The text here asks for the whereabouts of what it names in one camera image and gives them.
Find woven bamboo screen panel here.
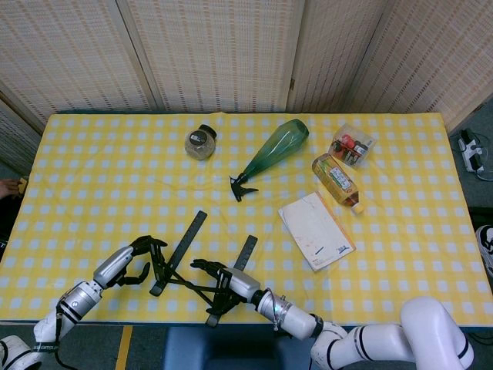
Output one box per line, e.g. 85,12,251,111
287,0,390,113
344,0,493,132
117,0,305,113
0,90,47,177
0,0,157,113

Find green plastic spray bottle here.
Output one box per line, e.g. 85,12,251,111
229,118,310,203

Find white booklet orange edge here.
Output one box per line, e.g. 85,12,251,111
277,190,356,273

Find round glass jar black lid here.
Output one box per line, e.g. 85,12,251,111
183,124,218,161

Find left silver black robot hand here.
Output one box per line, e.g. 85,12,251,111
92,235,169,289

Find blue padded seat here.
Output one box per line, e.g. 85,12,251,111
161,326,327,370

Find yellow white checkered tablecloth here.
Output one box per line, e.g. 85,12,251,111
0,112,493,328

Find black folding laptop stand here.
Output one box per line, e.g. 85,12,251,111
149,210,258,328

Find bare person hand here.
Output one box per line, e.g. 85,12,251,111
0,180,20,200

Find tea bottle yellow cap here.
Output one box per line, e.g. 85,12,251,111
311,153,365,215

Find black white sneaker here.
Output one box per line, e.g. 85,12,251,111
475,225,493,278

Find clear plastic box small items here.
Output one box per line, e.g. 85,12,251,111
328,123,377,170

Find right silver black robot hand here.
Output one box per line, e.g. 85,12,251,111
190,258,262,315

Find white power strip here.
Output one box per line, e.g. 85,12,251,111
457,129,485,173

